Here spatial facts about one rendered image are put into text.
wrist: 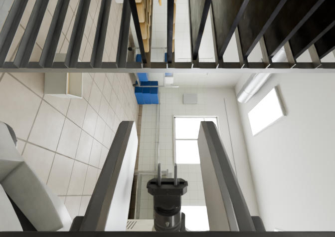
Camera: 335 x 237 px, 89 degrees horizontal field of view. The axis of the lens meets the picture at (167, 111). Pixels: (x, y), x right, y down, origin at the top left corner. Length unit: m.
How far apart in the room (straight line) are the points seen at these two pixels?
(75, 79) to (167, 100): 3.97
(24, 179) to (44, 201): 0.06
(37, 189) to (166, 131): 4.54
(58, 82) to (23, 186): 1.05
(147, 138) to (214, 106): 2.23
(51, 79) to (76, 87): 0.22
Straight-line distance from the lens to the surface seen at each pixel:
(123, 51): 0.71
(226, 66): 0.68
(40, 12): 0.98
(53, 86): 1.44
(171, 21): 0.51
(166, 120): 5.01
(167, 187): 0.55
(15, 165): 0.47
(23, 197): 0.46
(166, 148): 4.75
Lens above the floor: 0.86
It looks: level
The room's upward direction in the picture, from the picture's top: 90 degrees clockwise
